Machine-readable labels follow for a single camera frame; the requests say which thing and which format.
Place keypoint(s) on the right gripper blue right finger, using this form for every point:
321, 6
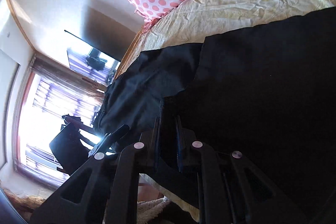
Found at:
181, 146

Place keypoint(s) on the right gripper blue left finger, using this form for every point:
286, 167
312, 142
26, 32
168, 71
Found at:
156, 142

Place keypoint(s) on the black pants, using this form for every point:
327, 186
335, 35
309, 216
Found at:
263, 98

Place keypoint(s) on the black chair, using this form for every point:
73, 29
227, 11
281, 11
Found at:
67, 148

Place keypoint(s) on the fluffy white right sleeve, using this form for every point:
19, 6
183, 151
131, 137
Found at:
148, 210

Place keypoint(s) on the window with curtain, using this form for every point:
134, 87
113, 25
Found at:
54, 91

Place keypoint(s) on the cream patterned bedspread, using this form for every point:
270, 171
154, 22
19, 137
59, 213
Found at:
194, 20

